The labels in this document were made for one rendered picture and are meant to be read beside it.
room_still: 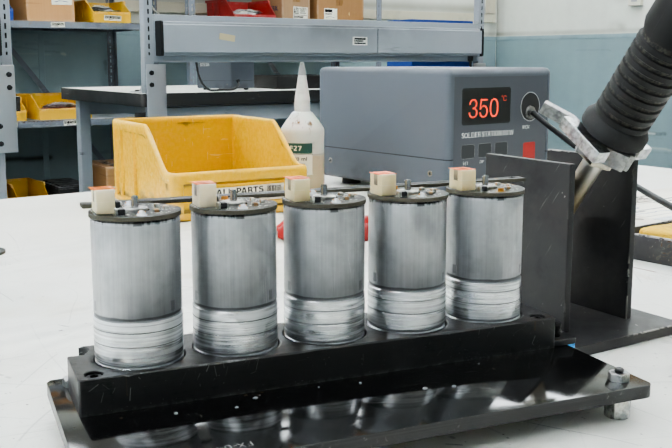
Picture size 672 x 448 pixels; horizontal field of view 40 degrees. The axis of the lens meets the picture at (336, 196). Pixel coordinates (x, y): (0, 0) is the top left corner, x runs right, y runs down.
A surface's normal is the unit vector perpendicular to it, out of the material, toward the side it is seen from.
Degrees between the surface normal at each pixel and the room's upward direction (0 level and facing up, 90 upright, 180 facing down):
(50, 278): 0
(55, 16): 89
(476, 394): 0
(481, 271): 90
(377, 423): 0
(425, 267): 90
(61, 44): 90
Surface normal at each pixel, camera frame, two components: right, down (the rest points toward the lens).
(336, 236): 0.27, 0.14
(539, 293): -0.84, 0.08
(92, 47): 0.58, 0.12
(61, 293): 0.00, -0.99
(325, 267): 0.01, 0.14
